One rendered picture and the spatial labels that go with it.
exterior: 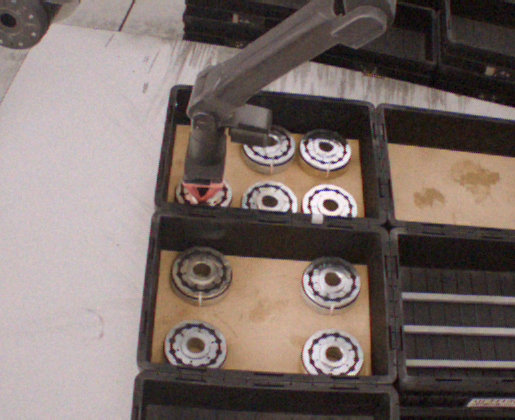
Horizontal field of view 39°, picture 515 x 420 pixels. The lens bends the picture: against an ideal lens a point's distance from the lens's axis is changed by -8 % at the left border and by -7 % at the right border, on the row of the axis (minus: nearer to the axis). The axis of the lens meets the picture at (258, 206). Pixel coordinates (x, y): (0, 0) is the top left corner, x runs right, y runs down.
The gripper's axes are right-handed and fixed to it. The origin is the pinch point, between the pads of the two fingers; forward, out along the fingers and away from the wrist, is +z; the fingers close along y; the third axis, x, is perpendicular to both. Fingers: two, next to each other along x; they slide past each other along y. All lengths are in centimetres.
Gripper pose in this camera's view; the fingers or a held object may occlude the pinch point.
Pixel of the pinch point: (202, 188)
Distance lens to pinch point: 137.0
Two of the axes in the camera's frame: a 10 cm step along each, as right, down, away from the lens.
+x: -9.9, -1.0, -0.6
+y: 0.4, -7.8, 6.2
